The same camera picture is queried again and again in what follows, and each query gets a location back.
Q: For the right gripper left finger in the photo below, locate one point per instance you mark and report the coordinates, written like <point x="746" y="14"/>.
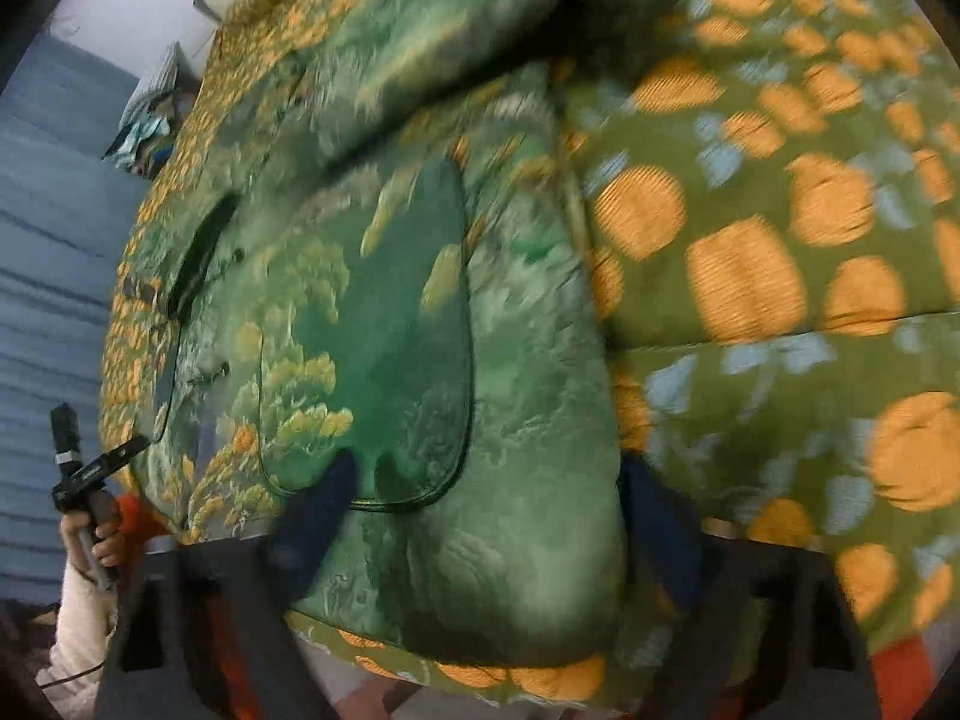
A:
<point x="203" y="631"/>

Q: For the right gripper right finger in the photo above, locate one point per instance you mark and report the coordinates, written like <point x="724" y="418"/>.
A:
<point x="760" y="631"/>

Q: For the green landscape print jacket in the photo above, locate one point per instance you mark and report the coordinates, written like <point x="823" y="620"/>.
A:
<point x="369" y="237"/>

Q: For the cream fleece sleeve forearm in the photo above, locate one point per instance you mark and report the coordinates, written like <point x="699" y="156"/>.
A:
<point x="85" y="623"/>

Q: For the person left hand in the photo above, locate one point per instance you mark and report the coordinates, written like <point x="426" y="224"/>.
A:
<point x="94" y="540"/>

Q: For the blue-grey curtain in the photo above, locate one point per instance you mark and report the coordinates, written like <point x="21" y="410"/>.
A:
<point x="66" y="214"/>

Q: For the orange floral green quilt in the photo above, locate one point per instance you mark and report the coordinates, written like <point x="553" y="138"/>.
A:
<point x="771" y="196"/>

